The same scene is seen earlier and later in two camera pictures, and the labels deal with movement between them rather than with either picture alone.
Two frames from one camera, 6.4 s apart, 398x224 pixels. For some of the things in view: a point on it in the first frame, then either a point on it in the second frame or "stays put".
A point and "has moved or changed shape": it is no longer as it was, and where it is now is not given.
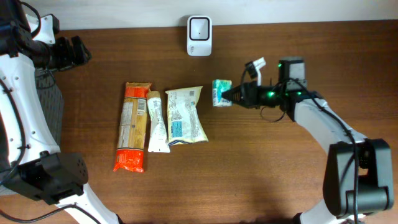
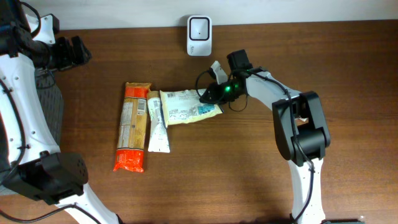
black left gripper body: [66, 53] stays put
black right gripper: [246, 95] → [213, 92]
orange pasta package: [129, 154] stays put
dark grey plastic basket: [51, 98] stays put
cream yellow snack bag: [183, 121] has moved or changed shape
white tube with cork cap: [158, 141] stays put
